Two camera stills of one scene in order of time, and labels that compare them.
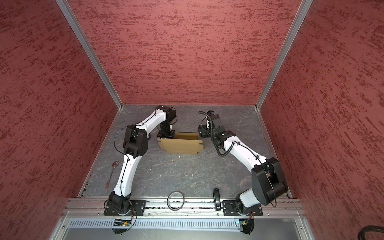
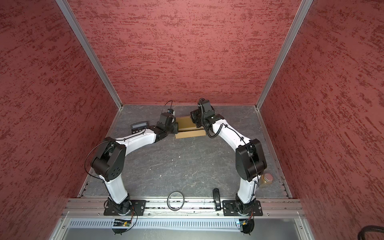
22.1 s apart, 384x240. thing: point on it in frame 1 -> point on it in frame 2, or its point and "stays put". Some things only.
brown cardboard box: x=182 y=143 -> x=187 y=128
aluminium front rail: x=91 y=207 stays put
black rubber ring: x=168 y=203 stays put
